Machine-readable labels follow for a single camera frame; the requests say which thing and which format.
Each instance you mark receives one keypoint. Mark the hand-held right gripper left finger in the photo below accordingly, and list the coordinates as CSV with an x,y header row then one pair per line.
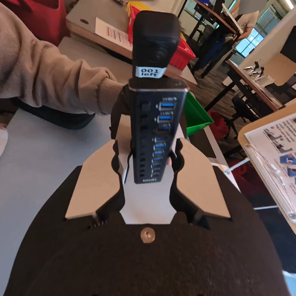
x,y
94,185

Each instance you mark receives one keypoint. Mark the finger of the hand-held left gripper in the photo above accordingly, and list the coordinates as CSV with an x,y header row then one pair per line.
x,y
124,134
181,133

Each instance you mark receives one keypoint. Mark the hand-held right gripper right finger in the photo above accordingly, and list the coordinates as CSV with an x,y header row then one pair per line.
x,y
198,185

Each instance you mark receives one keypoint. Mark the black multi-port usb hub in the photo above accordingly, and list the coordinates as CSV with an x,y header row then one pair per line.
x,y
138,143

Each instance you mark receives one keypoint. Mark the person's left forearm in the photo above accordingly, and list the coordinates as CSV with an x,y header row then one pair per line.
x,y
46,69

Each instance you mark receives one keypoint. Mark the green plastic bin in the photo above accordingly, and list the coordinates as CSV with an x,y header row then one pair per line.
x,y
196,120

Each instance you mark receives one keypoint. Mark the red plastic bin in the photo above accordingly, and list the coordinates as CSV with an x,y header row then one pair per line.
x,y
182,54
242,175
218,126

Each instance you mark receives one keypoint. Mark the white paper sheet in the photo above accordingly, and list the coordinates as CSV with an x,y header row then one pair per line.
x,y
111,32

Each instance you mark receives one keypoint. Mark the light wooden desk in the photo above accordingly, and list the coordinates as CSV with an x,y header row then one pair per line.
x,y
97,13

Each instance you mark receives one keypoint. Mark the black bumpy wrist rest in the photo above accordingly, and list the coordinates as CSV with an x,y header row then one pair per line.
x,y
64,120

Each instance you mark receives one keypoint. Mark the black office chair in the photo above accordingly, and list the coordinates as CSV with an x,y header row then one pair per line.
x,y
241,106

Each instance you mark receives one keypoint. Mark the wooden instruction sheet board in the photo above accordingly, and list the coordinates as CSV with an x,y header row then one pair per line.
x,y
277,138

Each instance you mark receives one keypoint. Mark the wooden top desk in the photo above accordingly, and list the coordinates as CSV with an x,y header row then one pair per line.
x,y
266,94

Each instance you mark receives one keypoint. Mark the grey tabletop device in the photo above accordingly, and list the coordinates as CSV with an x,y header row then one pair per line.
x,y
261,78

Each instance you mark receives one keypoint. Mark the window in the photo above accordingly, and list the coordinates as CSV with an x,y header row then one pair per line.
x,y
249,42

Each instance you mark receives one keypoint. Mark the red cloth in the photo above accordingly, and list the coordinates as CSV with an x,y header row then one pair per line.
x,y
41,20

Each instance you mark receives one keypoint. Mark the beige wooden board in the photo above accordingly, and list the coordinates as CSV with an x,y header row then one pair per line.
x,y
282,69

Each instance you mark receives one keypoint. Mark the dark frame desk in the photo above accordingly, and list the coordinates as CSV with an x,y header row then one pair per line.
x,y
215,16

